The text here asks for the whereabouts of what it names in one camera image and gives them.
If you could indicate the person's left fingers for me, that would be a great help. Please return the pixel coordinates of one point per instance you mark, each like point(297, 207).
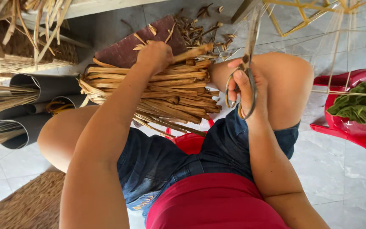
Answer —
point(167, 59)

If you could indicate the woven straw mat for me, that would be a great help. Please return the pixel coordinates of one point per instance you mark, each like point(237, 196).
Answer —
point(27, 203)

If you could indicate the person's right hand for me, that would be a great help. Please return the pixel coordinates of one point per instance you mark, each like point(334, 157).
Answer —
point(249, 92)

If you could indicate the blue denim shorts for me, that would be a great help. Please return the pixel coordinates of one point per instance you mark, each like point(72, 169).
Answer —
point(183, 162)

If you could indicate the rusty metal scissors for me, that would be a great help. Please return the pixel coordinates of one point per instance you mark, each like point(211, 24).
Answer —
point(245, 63)

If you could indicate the dark red board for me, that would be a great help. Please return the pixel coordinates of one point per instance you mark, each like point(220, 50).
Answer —
point(138, 44)

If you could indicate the green cloth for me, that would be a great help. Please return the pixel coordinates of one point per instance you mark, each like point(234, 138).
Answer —
point(352, 106)

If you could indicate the red plastic chair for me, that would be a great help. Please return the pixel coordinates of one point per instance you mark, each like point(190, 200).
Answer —
point(354, 117)

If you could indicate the person's left hand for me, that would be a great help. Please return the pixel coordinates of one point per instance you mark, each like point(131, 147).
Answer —
point(155, 56)

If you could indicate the bundle of dried straw strips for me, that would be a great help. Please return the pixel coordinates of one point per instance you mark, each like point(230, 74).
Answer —
point(157, 92)

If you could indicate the grey plastic pipe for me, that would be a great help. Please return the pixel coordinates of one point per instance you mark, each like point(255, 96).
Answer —
point(70, 101)
point(49, 86)
point(24, 130)

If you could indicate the bundle of thin straw stalks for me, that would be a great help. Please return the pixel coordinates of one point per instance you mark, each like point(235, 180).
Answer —
point(2, 105)

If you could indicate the loose hanging straw strands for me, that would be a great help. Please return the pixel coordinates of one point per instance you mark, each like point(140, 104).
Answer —
point(33, 22)

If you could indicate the red shirt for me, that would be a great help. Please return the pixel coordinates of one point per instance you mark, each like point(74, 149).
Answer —
point(214, 203)

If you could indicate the red plastic stool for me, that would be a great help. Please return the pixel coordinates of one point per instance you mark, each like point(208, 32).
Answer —
point(187, 141)

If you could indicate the pile of straw scraps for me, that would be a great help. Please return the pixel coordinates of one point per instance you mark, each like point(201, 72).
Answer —
point(202, 35)

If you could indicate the woven straw basket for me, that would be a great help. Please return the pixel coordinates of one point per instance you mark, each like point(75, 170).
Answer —
point(14, 54)

